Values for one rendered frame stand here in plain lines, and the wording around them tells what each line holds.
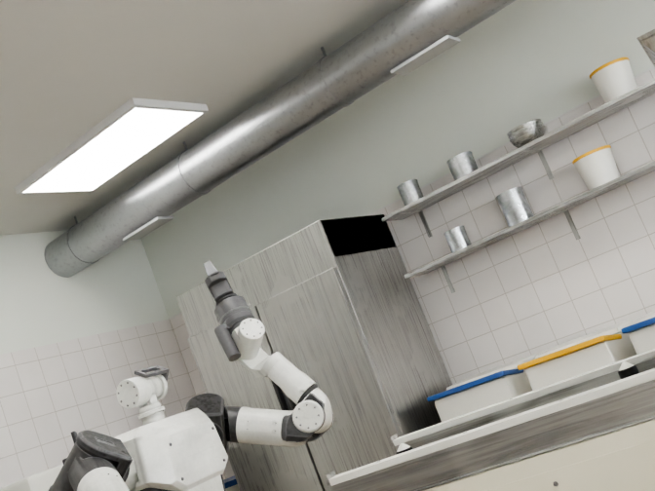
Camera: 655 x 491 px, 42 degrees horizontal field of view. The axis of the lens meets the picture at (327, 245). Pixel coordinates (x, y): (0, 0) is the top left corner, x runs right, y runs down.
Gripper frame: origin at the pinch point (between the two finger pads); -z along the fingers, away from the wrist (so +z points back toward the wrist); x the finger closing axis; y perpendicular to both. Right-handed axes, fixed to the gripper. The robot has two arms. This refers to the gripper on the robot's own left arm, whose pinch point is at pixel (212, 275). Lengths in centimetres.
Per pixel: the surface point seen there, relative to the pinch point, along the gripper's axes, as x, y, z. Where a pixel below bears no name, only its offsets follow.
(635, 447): 71, -42, 104
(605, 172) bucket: -228, -231, -83
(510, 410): 38, -38, 82
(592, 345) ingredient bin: -252, -167, -5
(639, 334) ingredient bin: -237, -186, 7
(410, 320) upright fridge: -328, -105, -103
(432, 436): 31, -23, 77
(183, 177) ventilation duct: -258, -13, -245
